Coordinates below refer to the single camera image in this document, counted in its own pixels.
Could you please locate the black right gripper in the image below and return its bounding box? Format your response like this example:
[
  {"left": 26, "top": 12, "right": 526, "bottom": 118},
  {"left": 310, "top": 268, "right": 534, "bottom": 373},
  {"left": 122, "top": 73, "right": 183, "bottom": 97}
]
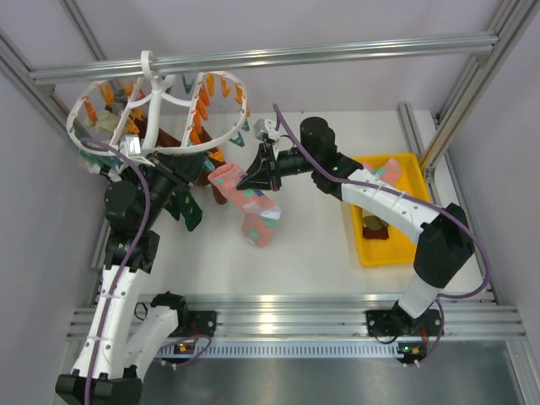
[{"left": 238, "top": 143, "right": 320, "bottom": 192}]

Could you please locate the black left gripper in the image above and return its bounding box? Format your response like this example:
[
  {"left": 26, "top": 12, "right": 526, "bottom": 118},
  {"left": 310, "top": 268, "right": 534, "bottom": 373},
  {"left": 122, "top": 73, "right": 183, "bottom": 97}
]
[{"left": 138, "top": 149, "right": 209, "bottom": 229}]

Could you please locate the pink patterned sock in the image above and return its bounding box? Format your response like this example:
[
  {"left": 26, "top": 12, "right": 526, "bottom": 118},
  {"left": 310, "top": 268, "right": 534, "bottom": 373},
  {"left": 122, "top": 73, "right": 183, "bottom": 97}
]
[{"left": 208, "top": 163, "right": 282, "bottom": 247}]

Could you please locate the white round clip hanger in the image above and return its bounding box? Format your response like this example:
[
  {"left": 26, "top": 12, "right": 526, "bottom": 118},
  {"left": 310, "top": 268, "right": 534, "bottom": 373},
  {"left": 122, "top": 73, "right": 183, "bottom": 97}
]
[{"left": 66, "top": 49, "right": 251, "bottom": 158}]

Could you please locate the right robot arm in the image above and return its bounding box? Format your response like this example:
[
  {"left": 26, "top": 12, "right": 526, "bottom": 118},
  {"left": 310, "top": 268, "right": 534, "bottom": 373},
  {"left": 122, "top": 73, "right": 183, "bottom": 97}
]
[{"left": 237, "top": 116, "right": 474, "bottom": 337}]

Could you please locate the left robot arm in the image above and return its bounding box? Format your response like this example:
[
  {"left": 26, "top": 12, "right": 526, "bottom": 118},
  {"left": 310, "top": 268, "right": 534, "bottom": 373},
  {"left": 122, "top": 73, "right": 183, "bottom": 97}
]
[{"left": 55, "top": 153, "right": 206, "bottom": 404}]

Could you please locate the brown sock on hanger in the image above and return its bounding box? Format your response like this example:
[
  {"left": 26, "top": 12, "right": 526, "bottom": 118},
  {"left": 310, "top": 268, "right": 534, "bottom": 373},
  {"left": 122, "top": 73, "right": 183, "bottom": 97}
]
[{"left": 157, "top": 127, "right": 227, "bottom": 205}]

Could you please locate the dark green sock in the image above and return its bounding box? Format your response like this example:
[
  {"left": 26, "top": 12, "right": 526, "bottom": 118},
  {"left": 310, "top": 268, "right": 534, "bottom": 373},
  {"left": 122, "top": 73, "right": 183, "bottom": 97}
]
[{"left": 165, "top": 191, "right": 203, "bottom": 232}]

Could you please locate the tan brown sock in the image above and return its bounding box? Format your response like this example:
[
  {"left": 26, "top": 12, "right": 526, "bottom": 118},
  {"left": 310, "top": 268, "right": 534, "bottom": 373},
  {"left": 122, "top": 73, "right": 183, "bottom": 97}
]
[{"left": 363, "top": 215, "right": 388, "bottom": 230}]

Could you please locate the yellow plastic bin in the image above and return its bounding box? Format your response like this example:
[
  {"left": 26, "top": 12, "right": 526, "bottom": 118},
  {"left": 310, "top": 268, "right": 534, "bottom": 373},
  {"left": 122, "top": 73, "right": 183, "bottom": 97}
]
[{"left": 349, "top": 153, "right": 432, "bottom": 267}]

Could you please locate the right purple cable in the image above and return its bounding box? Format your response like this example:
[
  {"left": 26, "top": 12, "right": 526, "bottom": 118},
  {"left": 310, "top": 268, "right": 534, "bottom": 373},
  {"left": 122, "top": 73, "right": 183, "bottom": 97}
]
[{"left": 272, "top": 103, "right": 494, "bottom": 368}]

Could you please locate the purple cable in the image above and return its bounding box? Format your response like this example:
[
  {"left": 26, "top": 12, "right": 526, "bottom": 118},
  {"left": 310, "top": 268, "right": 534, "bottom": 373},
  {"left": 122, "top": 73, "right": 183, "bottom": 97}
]
[
  {"left": 79, "top": 137, "right": 213, "bottom": 405},
  {"left": 272, "top": 103, "right": 494, "bottom": 368}
]

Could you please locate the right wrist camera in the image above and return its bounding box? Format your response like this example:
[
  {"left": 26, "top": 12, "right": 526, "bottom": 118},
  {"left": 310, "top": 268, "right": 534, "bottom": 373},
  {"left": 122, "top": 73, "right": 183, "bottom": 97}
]
[{"left": 253, "top": 118, "right": 281, "bottom": 144}]

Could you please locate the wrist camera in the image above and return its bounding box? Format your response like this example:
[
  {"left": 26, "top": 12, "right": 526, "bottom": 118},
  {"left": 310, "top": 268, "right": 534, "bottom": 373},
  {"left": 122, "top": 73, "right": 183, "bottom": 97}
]
[
  {"left": 100, "top": 134, "right": 147, "bottom": 174},
  {"left": 253, "top": 118, "right": 281, "bottom": 144}
]

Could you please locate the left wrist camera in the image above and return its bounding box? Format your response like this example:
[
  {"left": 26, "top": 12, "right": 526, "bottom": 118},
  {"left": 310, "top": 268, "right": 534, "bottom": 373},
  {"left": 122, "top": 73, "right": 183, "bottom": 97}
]
[{"left": 100, "top": 134, "right": 147, "bottom": 174}]

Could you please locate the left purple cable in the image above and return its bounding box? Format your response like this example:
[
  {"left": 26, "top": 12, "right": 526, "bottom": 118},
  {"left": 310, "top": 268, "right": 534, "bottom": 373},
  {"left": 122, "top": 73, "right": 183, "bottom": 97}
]
[{"left": 79, "top": 137, "right": 213, "bottom": 405}]

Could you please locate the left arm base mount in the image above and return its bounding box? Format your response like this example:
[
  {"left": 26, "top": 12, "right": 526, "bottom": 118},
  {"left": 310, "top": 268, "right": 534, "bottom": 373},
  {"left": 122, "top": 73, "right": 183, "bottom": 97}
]
[{"left": 183, "top": 310, "right": 218, "bottom": 338}]

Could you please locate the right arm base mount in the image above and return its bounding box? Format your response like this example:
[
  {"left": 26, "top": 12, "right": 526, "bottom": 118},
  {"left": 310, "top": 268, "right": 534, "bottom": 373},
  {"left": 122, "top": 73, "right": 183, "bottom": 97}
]
[{"left": 365, "top": 306, "right": 442, "bottom": 344}]

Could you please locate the aluminium top rail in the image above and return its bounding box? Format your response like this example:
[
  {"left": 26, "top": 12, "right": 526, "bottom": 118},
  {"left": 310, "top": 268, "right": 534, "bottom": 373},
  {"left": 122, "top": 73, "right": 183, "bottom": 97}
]
[{"left": 29, "top": 31, "right": 499, "bottom": 84}]

